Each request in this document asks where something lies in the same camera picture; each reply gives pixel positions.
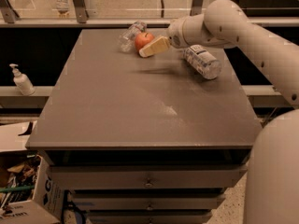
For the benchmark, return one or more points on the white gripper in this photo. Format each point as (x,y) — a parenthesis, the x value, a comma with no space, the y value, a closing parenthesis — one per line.
(175,33)

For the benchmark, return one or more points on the red apple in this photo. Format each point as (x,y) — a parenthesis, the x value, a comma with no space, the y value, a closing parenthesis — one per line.
(143,39)

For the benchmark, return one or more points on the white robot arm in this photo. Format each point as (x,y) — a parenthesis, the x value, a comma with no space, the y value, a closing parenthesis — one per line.
(272,186)

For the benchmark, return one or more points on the clear plastic water bottle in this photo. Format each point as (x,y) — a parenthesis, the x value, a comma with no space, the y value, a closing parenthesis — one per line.
(127,38)

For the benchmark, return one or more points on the white labelled plastic bottle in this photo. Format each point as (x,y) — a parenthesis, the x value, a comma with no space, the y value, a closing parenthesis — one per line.
(202,61)

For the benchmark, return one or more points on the white pump dispenser bottle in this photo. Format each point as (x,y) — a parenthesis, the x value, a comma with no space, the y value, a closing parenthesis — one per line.
(22,81)

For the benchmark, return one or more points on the grey drawer cabinet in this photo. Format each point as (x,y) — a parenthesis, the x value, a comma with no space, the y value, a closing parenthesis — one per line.
(114,119)

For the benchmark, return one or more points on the metal drawer knob top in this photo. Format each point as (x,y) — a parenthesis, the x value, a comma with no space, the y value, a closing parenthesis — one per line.
(148,183)

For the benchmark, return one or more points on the metal drawer knob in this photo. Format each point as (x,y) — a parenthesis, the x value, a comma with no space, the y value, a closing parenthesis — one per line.
(148,183)
(149,207)

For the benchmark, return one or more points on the metal drawer knob middle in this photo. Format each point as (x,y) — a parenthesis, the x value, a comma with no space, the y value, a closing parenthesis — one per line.
(149,207)

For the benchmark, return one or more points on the cardboard box with clutter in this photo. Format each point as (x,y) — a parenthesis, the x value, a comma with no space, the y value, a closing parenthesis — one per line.
(28,193)

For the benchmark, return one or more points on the grey metal railing frame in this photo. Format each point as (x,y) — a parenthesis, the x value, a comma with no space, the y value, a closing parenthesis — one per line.
(122,13)

